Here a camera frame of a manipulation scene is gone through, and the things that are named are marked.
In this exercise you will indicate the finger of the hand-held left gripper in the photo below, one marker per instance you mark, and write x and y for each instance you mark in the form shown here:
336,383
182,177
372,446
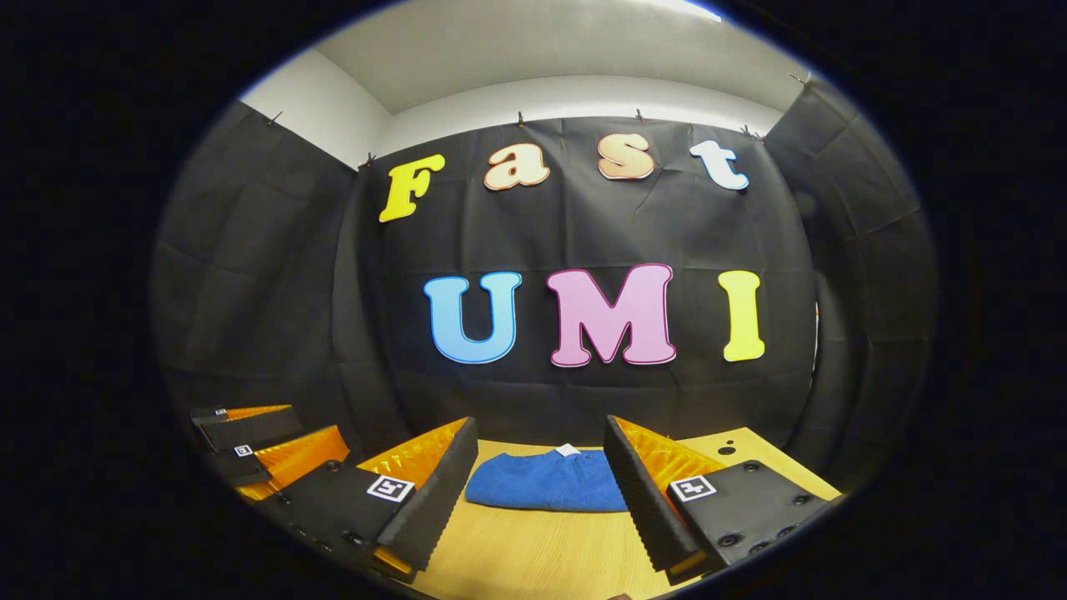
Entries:
242,467
250,427

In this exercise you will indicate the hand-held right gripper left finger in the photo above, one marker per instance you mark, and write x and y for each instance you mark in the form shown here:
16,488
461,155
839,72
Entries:
433,508

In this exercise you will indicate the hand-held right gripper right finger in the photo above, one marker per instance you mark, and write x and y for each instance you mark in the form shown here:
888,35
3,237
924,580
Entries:
646,508

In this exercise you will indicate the black backdrop cloth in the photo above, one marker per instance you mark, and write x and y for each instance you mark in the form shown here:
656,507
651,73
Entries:
583,233

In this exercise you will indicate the row of small cloth clips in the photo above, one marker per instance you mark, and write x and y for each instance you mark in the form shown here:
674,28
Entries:
520,119

